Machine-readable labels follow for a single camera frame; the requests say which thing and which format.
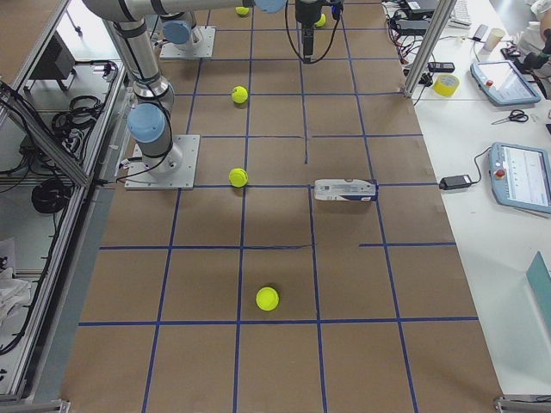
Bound white blue tennis ball can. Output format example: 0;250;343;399
314;179;379;201

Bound tennis ball far centre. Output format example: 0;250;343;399
314;13;326;28

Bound tennis ball far left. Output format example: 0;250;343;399
235;6;250;17

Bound tennis ball near base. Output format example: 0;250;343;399
231;85;249;104

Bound tennis ball middle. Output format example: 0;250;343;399
228;168;249;188

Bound tennis ball front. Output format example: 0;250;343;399
255;286;280;311

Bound black phone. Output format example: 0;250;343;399
427;62;455;73

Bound yellow tape roll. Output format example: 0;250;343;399
433;73;460;97

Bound paper cup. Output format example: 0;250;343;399
483;28;505;52

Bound far teach pendant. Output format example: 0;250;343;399
470;60;541;106

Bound teach pendant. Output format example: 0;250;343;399
470;60;541;106
488;142;550;214

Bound black power adapter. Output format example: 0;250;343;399
438;175;473;190

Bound black scissors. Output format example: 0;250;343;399
492;109;529;125

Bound near teach pendant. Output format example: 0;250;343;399
488;142;550;214

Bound white crumpled cloth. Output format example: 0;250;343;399
0;238;32;322

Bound aluminium frame post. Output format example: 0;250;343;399
403;0;456;98

